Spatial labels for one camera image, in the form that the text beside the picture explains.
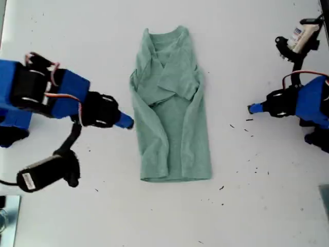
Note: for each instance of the white camera box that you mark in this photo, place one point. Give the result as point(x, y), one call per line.
point(303, 36)

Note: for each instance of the black camera stalk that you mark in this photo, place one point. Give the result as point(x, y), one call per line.
point(286, 52)
point(70, 139)

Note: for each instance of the black clamp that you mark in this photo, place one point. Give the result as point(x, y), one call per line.
point(2, 202)

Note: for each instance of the black camera box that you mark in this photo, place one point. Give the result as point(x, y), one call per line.
point(41, 173)

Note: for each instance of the green t-shirt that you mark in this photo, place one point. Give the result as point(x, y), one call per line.
point(174, 144)

